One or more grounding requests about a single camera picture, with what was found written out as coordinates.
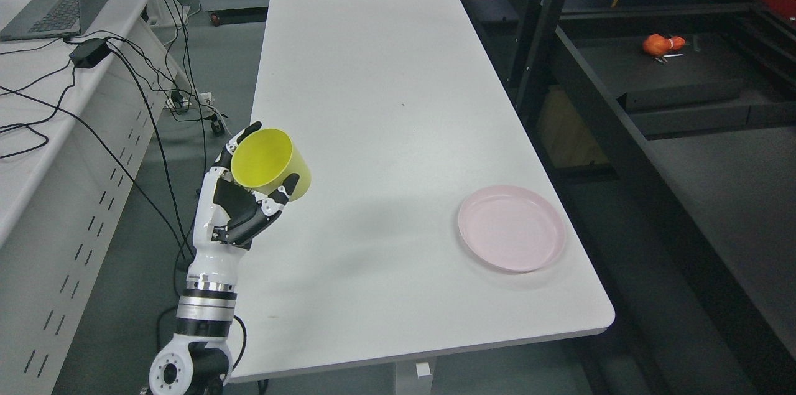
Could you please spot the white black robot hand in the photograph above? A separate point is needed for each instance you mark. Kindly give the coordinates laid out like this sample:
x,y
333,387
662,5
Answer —
x,y
229,216

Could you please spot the yellow plastic cup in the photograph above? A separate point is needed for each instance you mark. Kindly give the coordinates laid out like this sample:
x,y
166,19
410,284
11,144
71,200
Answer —
x,y
264,159

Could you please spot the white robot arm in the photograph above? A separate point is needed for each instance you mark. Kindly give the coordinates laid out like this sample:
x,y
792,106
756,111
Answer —
x,y
197,359

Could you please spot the dark grey metal shelf rack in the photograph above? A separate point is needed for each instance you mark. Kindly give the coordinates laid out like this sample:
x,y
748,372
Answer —
x,y
687,209

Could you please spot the orange toy on shelf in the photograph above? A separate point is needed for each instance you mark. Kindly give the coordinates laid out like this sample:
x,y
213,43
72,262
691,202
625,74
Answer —
x,y
657,45

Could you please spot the white power strip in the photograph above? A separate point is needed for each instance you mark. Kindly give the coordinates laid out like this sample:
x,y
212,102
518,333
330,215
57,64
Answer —
x,y
181,101

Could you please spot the white side desk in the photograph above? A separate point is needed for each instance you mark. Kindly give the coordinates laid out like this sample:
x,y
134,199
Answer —
x,y
67,172

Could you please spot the black power adapter brick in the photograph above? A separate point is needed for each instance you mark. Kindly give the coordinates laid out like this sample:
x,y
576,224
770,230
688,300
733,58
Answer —
x,y
89,53

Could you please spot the grey open laptop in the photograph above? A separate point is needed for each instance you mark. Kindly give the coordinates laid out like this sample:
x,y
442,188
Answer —
x,y
41,19

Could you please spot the pink plastic plate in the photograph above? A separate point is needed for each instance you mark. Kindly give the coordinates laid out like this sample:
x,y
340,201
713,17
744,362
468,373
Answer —
x,y
511,228

